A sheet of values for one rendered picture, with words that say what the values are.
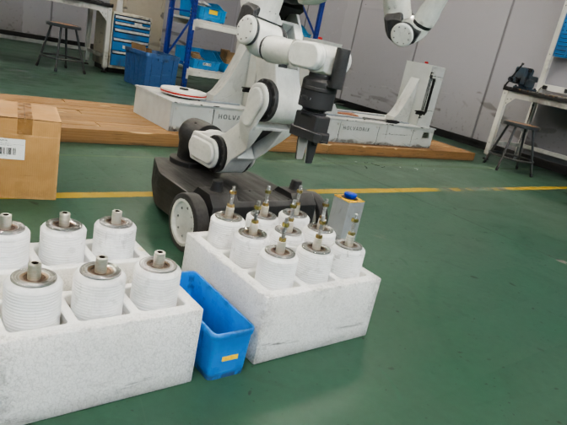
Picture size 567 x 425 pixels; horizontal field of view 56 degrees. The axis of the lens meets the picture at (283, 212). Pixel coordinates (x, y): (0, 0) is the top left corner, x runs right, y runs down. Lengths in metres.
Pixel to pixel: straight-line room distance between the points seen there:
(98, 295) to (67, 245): 0.23
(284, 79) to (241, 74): 1.97
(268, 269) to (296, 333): 0.19
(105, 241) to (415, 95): 4.07
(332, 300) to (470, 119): 5.78
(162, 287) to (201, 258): 0.37
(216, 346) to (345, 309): 0.40
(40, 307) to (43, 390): 0.16
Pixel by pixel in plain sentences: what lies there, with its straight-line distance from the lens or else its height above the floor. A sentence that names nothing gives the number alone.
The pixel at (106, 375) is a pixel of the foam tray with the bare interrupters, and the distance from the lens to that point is 1.11.
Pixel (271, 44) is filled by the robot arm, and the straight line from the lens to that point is 1.46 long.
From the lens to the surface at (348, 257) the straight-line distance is 1.41.
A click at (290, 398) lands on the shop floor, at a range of 1.24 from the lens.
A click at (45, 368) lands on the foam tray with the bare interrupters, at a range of 1.05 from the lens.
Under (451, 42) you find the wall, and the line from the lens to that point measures 7.34.
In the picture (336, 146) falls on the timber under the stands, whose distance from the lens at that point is 4.14.
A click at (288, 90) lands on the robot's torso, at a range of 1.81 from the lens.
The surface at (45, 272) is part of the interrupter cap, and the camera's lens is 1.06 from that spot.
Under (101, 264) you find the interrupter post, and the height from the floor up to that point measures 0.27.
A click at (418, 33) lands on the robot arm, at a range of 1.88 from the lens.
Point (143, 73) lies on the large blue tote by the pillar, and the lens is 5.82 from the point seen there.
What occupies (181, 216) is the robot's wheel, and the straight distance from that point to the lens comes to 1.84.
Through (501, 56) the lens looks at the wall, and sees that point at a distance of 6.93.
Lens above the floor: 0.72
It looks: 17 degrees down
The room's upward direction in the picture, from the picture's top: 12 degrees clockwise
